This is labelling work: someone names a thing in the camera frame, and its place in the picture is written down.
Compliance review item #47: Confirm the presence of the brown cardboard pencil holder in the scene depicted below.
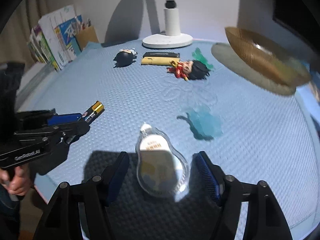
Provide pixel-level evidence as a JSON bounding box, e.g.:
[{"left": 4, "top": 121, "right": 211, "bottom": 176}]
[{"left": 75, "top": 26, "right": 99, "bottom": 51}]

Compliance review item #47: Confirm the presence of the amber ribbed glass bowl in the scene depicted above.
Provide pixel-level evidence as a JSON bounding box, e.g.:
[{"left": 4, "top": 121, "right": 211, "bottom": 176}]
[{"left": 225, "top": 27, "right": 311, "bottom": 87}]

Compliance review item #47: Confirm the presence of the stack of colourful books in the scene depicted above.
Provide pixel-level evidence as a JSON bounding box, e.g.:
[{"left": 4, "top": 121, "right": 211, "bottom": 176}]
[{"left": 29, "top": 4, "right": 84, "bottom": 72}]

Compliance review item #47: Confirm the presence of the teal green plastic figure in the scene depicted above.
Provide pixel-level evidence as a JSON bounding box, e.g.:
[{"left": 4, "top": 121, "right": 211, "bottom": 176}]
[{"left": 192, "top": 47, "right": 214, "bottom": 70}]

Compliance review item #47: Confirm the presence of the yellow rectangular lighter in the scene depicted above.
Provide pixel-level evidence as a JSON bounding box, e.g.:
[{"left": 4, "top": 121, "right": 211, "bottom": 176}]
[{"left": 141, "top": 57, "right": 180, "bottom": 66}]

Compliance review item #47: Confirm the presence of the white desk lamp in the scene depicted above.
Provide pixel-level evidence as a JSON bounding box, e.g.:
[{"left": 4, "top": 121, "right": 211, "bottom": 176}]
[{"left": 142, "top": 0, "right": 193, "bottom": 49}]

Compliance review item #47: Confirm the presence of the black lighter with white text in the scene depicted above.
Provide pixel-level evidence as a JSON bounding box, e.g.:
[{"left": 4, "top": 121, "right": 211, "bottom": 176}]
[{"left": 143, "top": 51, "right": 180, "bottom": 58}]

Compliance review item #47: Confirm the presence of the person's left hand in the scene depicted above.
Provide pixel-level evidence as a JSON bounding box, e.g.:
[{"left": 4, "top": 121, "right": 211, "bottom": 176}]
[{"left": 1, "top": 164, "right": 33, "bottom": 196}]

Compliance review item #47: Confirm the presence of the black-haired chibi figure head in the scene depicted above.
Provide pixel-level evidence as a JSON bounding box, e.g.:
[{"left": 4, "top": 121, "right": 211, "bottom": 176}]
[{"left": 113, "top": 49, "right": 138, "bottom": 67}]

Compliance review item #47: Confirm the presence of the red black-haired chibi figure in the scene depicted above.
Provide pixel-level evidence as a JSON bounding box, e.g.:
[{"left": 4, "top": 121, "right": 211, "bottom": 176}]
[{"left": 167, "top": 60, "right": 210, "bottom": 81}]

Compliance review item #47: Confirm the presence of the grey blue dragon figure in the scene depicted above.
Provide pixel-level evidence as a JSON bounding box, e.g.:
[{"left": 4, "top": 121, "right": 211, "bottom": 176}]
[{"left": 177, "top": 105, "right": 223, "bottom": 141}]

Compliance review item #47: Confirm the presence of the black computer monitor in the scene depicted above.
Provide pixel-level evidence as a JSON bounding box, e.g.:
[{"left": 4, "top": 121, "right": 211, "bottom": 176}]
[{"left": 273, "top": 0, "right": 319, "bottom": 53}]

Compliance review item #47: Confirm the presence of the clear correction tape dispenser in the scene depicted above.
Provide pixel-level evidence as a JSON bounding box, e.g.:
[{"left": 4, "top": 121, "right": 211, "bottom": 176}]
[{"left": 136, "top": 123, "right": 190, "bottom": 198}]

